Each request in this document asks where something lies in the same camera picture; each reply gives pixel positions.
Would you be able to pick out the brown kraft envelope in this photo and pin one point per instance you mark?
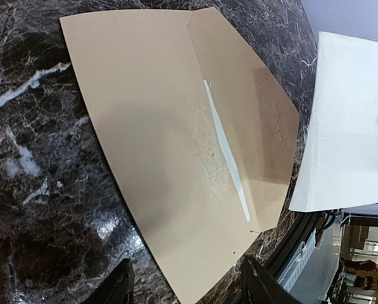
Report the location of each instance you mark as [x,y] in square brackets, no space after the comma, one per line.
[141,72]

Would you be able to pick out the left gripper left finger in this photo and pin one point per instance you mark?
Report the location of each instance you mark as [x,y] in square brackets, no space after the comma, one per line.
[118,287]

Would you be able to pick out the beige lined stationery sheet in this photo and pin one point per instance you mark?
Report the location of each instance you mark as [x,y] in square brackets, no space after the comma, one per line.
[339,167]

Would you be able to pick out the white slotted cable duct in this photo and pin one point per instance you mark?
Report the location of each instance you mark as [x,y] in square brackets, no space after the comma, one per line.
[297,263]

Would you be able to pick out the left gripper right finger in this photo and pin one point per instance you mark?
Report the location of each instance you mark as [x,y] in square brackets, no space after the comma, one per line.
[258,286]

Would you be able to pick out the black front frame rail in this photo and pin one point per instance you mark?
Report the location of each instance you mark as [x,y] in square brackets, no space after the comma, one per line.
[299,231]

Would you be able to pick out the white letter paper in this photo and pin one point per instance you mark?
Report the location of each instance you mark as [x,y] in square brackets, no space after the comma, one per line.
[226,151]

